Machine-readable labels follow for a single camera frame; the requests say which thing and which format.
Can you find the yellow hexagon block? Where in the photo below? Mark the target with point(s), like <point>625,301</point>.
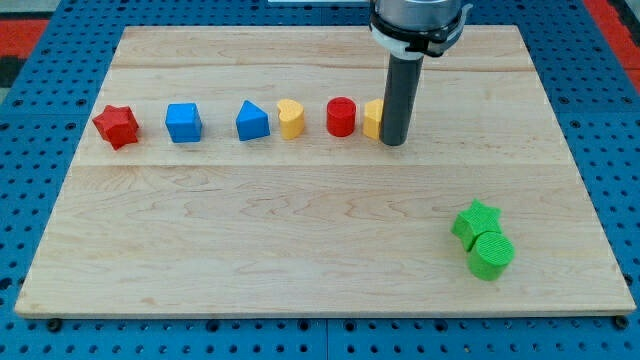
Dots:
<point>372,119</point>

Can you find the green cylinder block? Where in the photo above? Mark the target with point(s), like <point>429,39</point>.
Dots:
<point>490,255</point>

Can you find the red cylinder block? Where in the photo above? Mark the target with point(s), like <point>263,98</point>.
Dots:
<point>341,113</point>

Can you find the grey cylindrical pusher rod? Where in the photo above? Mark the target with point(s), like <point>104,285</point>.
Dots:
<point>398,103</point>

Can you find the blue triangle block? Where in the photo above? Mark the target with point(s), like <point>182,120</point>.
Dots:
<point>252,122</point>

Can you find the yellow heart block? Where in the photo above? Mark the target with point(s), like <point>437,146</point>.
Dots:
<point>291,118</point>

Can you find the light wooden board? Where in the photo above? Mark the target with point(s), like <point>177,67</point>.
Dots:
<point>319,226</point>

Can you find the red star block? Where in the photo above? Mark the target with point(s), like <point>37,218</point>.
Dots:
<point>117,125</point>

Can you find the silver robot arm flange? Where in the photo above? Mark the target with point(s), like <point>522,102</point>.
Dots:
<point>412,29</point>

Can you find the green star block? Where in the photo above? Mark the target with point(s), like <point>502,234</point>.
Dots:
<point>474,221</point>

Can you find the blue cube block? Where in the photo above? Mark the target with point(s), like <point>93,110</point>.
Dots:
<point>183,122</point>

